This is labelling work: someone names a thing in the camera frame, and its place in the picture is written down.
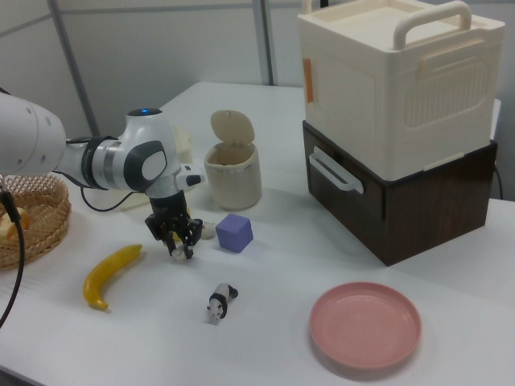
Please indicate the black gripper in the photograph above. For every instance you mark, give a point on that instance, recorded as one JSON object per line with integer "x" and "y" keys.
{"x": 169, "y": 209}

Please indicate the white paper ball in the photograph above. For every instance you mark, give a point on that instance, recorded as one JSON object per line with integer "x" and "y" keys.
{"x": 178, "y": 254}
{"x": 208, "y": 231}

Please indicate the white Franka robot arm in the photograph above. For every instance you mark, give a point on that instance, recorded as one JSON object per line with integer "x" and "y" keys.
{"x": 149, "y": 136}

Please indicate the cream lidded trash can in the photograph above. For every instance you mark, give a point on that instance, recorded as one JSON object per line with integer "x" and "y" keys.
{"x": 233, "y": 181}

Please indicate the purple cube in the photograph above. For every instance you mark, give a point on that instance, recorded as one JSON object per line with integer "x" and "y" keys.
{"x": 234, "y": 235}

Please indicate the panda figurine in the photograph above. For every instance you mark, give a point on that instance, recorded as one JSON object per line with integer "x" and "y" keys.
{"x": 219, "y": 301}

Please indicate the yellow toy banana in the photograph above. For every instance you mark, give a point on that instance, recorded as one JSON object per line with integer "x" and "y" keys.
{"x": 106, "y": 277}

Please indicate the woven wicker basket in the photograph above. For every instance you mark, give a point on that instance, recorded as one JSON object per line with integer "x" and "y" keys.
{"x": 44, "y": 225}

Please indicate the toy bread loaf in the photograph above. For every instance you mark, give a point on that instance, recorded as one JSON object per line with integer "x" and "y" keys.
{"x": 6, "y": 231}

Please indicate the pink plate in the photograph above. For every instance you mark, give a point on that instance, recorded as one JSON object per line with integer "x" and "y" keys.
{"x": 364, "y": 325}

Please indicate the dark brown drawer box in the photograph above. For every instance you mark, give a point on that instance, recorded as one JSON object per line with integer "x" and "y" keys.
{"x": 434, "y": 217}

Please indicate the cream plastic storage cabinet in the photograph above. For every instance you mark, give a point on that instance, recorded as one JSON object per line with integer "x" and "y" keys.
{"x": 402, "y": 88}

